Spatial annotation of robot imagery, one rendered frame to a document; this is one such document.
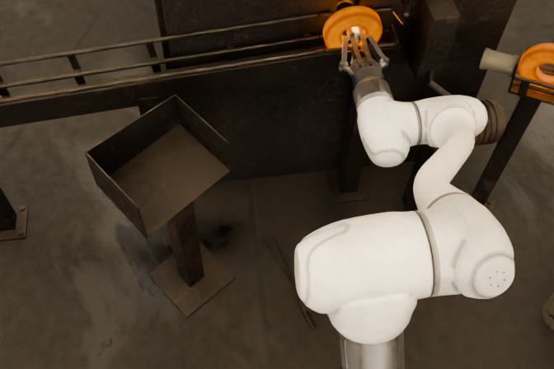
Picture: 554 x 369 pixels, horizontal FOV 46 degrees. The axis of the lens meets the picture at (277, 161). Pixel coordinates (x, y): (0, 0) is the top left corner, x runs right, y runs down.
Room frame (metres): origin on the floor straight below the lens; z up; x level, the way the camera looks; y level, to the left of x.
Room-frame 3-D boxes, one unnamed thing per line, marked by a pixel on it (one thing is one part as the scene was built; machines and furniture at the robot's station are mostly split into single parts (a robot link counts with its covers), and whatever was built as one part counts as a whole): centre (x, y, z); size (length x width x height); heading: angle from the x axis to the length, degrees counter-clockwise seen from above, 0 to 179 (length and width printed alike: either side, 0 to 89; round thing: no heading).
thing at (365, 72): (1.10, -0.21, 0.75); 0.09 x 0.08 x 0.07; 10
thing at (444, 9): (1.31, -0.41, 0.68); 0.11 x 0.08 x 0.24; 10
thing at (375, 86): (1.03, -0.22, 0.75); 0.09 x 0.06 x 0.09; 100
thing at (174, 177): (0.88, 0.28, 0.36); 0.26 x 0.20 x 0.72; 135
